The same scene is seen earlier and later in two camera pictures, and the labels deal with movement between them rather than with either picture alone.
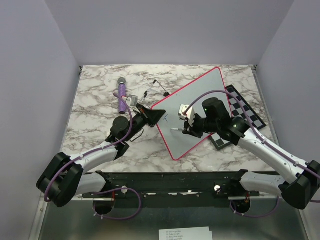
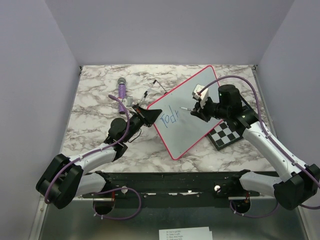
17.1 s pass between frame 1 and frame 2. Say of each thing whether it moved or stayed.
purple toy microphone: stayed
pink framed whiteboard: moved
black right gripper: moved
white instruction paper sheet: stayed
